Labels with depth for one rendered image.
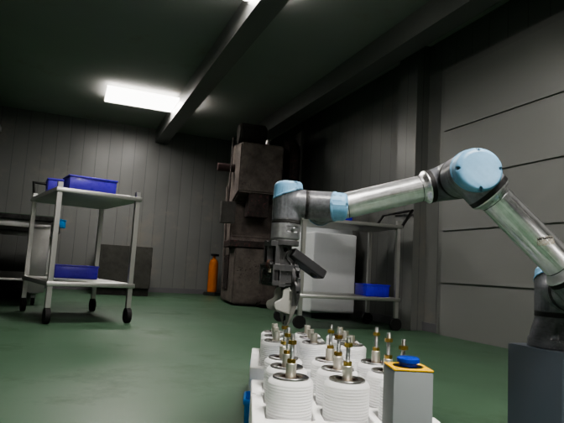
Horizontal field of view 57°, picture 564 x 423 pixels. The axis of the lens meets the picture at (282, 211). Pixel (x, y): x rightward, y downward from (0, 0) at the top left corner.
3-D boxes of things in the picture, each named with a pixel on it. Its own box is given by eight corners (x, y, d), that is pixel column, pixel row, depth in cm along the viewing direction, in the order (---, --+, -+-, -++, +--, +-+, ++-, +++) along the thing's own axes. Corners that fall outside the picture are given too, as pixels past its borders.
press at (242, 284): (310, 310, 659) (321, 115, 688) (224, 307, 617) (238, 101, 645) (273, 301, 782) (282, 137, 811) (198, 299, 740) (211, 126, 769)
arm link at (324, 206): (343, 195, 143) (303, 193, 143) (349, 190, 132) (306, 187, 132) (342, 224, 142) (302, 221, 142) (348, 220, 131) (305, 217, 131)
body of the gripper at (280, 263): (258, 286, 133) (260, 239, 135) (286, 287, 138) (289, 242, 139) (272, 288, 127) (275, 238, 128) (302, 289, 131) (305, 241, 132)
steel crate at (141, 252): (143, 292, 833) (147, 248, 841) (153, 296, 740) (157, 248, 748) (88, 290, 802) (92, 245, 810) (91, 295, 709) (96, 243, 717)
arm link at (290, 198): (307, 180, 132) (274, 178, 132) (305, 223, 131) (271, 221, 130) (305, 185, 140) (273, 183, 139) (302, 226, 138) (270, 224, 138)
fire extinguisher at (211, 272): (217, 295, 878) (221, 254, 886) (222, 296, 852) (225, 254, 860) (201, 295, 868) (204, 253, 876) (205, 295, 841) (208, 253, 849)
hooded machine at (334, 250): (355, 319, 558) (359, 199, 573) (306, 318, 537) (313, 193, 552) (327, 313, 617) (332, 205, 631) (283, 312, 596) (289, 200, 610)
